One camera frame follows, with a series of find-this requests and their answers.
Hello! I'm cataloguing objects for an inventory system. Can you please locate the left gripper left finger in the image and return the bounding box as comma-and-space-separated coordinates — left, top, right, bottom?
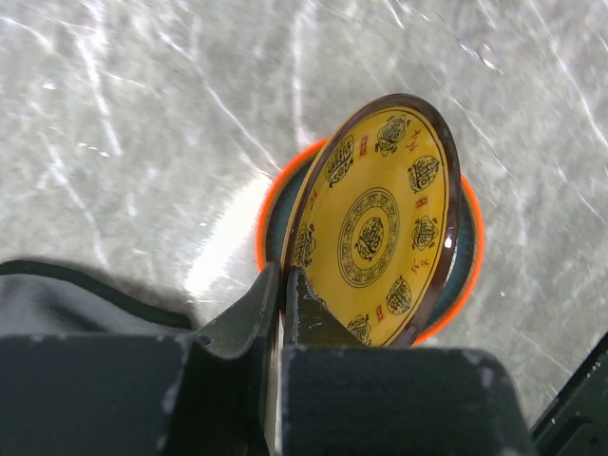
1, 263, 280, 455

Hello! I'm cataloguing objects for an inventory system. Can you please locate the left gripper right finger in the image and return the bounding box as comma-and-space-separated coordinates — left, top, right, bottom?
282, 268, 535, 455

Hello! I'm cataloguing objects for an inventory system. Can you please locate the yellow patterned plate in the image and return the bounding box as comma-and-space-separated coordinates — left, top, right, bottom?
281, 93, 462, 347

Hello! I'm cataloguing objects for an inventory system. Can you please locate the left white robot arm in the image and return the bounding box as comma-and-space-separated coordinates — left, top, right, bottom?
1, 260, 607, 455

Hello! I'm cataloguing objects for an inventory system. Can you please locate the dark grey cloth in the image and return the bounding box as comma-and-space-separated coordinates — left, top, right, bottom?
1, 260, 193, 335

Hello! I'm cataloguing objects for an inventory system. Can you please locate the orange plastic plate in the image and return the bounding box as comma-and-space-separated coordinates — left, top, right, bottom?
255, 137, 485, 347

